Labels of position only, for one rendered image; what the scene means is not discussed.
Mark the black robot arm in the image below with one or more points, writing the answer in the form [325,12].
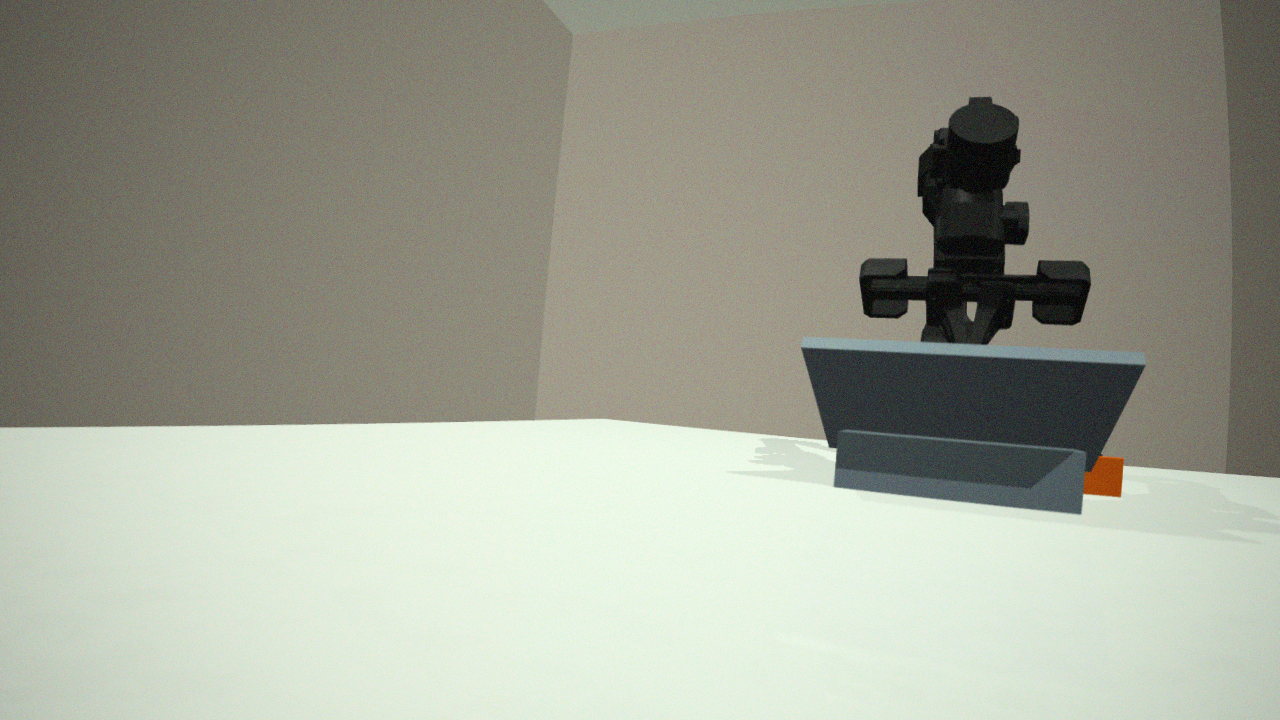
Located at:
[961,179]

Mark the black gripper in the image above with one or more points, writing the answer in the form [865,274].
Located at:
[1058,293]

